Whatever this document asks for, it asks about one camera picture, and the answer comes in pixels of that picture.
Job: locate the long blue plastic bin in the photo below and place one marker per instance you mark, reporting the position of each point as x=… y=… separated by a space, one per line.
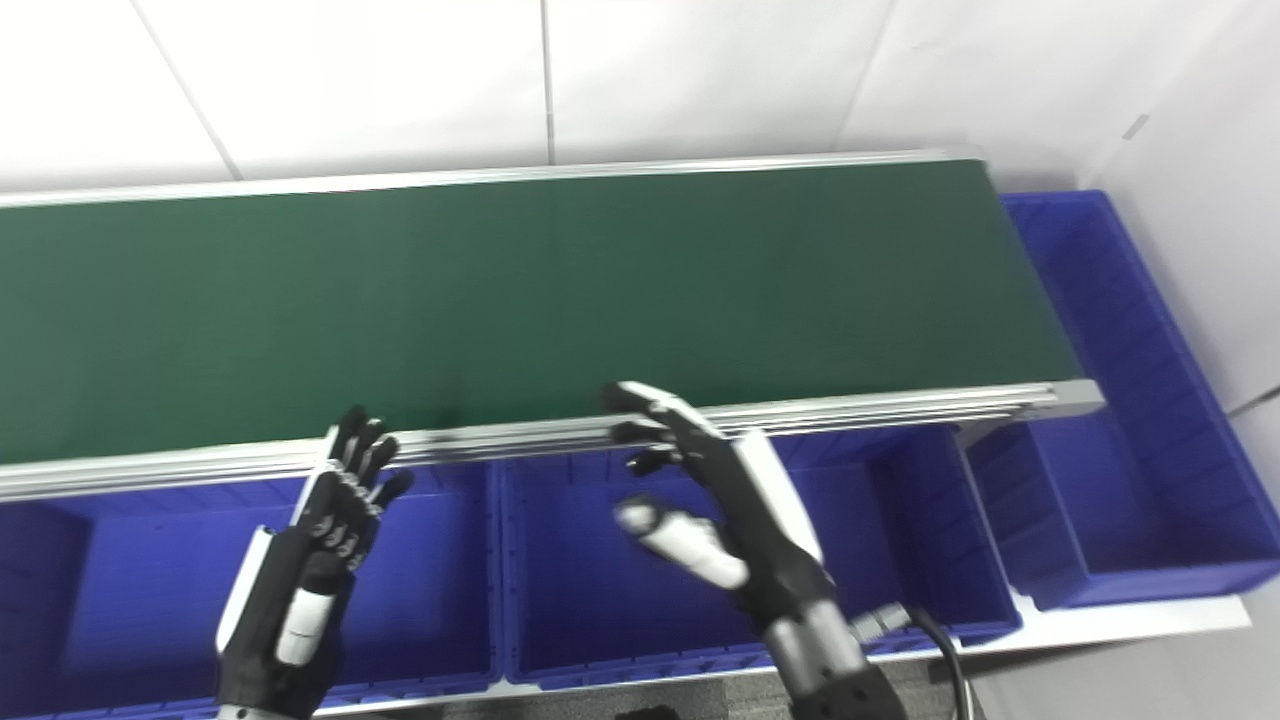
x=1130 y=500

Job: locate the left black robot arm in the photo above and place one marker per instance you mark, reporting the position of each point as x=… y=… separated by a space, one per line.
x=255 y=715

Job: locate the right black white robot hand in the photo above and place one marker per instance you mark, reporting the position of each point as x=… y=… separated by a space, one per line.
x=760 y=520

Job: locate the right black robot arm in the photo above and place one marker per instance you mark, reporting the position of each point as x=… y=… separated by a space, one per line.
x=830 y=670

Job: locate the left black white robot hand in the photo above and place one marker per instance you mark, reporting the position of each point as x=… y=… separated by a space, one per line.
x=280 y=580

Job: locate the green conveyor belt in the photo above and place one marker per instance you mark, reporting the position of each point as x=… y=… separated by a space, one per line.
x=900 y=410
x=600 y=290

